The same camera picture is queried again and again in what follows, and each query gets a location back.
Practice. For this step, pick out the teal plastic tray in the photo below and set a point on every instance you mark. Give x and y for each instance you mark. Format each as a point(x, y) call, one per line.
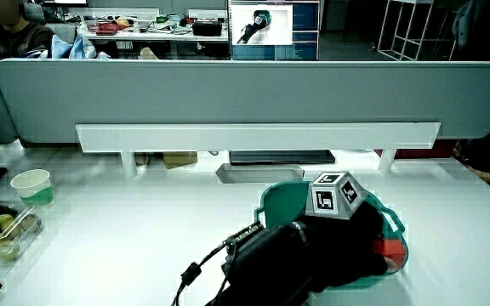
point(283, 204)

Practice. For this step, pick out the white metal shelf frame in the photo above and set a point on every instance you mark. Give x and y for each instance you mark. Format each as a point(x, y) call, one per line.
point(406, 42)

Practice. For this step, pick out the person's right forearm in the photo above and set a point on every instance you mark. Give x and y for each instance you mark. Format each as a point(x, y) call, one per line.
point(266, 268)

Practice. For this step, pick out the clear plastic fruit box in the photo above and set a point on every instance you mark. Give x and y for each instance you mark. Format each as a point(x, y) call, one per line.
point(24, 240)

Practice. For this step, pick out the brown cardboard box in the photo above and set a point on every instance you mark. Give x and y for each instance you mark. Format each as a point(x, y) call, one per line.
point(180, 159)

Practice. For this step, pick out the red block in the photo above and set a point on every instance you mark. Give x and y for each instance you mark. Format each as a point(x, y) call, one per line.
point(391, 251)

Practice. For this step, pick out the dark red box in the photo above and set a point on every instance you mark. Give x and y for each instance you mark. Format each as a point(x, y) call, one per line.
point(419, 151)

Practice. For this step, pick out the white desk shelf riser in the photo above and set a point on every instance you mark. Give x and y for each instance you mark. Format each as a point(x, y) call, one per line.
point(253, 137)

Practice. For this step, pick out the light blue cloth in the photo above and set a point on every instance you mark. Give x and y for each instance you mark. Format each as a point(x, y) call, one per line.
point(72, 49)

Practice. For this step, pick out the computer monitor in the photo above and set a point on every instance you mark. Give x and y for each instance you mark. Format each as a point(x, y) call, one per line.
point(304, 25)

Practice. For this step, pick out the white background table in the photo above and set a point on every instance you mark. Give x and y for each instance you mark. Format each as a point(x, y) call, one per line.
point(160, 36)

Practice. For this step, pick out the long grey desk divider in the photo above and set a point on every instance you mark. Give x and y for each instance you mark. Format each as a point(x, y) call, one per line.
point(249, 93)

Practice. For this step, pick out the black bag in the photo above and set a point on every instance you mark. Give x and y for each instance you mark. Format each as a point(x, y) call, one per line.
point(206, 28)

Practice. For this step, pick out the pile of green fruits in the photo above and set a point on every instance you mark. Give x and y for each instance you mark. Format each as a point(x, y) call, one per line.
point(2, 221)

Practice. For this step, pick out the red container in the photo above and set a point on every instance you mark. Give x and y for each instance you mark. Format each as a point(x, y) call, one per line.
point(106, 29)

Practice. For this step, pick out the person's right hand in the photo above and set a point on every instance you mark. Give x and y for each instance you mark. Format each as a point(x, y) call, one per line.
point(338, 251)

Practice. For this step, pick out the white green paper cup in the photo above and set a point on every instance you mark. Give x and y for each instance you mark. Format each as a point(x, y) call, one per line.
point(32, 187)

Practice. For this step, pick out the hanging grey jacket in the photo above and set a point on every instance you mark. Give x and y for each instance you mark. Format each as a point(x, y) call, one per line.
point(466, 21)

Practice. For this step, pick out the black flat keyboard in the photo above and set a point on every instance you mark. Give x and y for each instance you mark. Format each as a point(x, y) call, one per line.
point(281, 157)

